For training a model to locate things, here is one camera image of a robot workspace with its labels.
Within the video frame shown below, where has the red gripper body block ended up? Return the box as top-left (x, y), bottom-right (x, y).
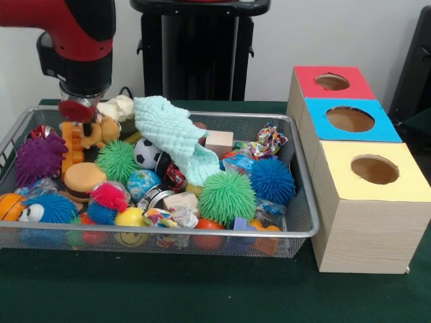
top-left (59, 99), bottom-right (99, 124)

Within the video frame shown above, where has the orange-brown teddy bear plush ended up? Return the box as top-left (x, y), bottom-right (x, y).
top-left (79, 116), bottom-right (121, 149)

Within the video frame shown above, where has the cream knitted cloth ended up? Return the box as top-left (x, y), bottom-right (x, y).
top-left (96, 95), bottom-right (135, 122)

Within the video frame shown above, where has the mint knitted cloth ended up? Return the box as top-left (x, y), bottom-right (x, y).
top-left (133, 96), bottom-right (222, 186)

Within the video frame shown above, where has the clear mesh toy bin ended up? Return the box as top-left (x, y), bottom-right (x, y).
top-left (0, 104), bottom-right (320, 260)

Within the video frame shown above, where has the wooden three-hole box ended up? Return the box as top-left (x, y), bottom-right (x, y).
top-left (285, 65), bottom-right (431, 274)

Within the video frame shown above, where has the small green spiky ball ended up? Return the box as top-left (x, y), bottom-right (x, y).
top-left (96, 140), bottom-right (141, 184)

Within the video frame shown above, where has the orange toy burger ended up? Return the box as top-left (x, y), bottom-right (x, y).
top-left (63, 162), bottom-right (108, 203)

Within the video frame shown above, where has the purple spiky rubber ball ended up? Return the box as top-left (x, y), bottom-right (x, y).
top-left (15, 134), bottom-right (69, 189)

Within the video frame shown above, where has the black and white soccer ball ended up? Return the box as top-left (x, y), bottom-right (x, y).
top-left (133, 137), bottom-right (162, 169)

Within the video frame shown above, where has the pink spiky rubber ball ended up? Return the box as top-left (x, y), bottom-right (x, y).
top-left (86, 183), bottom-right (129, 213)

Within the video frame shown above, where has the orange basketball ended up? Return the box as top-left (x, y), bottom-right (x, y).
top-left (0, 193), bottom-right (28, 222)

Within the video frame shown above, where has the plain wooden cube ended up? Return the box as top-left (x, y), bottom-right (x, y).
top-left (204, 130), bottom-right (234, 159)

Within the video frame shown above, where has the green spiky rubber ball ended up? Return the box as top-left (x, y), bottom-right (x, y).
top-left (197, 171), bottom-right (257, 228)

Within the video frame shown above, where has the dark green tablecloth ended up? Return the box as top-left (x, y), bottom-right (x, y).
top-left (0, 98), bottom-right (431, 323)
top-left (399, 106), bottom-right (431, 135)

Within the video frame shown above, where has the blue spiky rubber ball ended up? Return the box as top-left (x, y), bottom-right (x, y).
top-left (249, 157), bottom-right (296, 206)

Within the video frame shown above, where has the black upright panel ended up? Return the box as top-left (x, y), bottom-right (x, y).
top-left (387, 5), bottom-right (431, 118)

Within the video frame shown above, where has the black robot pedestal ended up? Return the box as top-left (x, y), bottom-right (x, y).
top-left (129, 0), bottom-right (272, 101)

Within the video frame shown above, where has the multicolour knotted rope toy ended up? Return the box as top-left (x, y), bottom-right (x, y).
top-left (232, 124), bottom-right (289, 159)

